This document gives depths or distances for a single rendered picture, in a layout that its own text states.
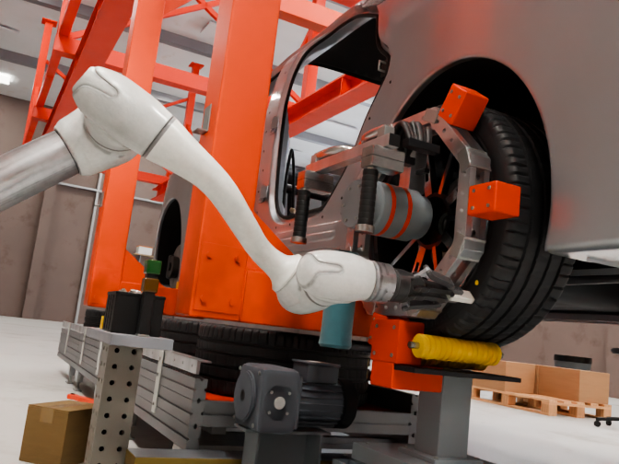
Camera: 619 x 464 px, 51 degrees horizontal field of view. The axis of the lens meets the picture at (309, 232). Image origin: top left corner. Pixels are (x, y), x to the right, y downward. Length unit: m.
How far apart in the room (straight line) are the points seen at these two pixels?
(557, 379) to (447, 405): 5.60
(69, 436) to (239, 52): 1.34
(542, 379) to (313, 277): 6.30
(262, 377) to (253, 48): 1.02
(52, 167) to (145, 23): 2.84
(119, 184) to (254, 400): 2.31
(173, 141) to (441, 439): 1.02
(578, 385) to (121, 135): 6.28
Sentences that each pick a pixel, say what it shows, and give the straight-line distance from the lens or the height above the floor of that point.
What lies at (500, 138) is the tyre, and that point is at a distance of 1.63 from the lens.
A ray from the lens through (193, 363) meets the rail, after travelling 2.09.
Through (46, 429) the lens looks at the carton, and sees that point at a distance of 2.34.
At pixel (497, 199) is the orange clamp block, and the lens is 1.47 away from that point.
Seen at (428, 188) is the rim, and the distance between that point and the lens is 1.84.
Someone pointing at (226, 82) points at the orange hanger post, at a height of 1.24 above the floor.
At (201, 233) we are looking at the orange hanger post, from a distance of 1.95.
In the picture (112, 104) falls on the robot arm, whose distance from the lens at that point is 1.27.
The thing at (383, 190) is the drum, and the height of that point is 0.89.
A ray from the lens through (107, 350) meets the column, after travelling 2.03.
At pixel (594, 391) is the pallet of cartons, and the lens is 7.28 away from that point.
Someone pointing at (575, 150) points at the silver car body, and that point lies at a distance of 1.50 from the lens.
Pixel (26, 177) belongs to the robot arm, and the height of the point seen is 0.75.
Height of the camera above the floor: 0.51
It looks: 9 degrees up
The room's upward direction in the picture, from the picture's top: 7 degrees clockwise
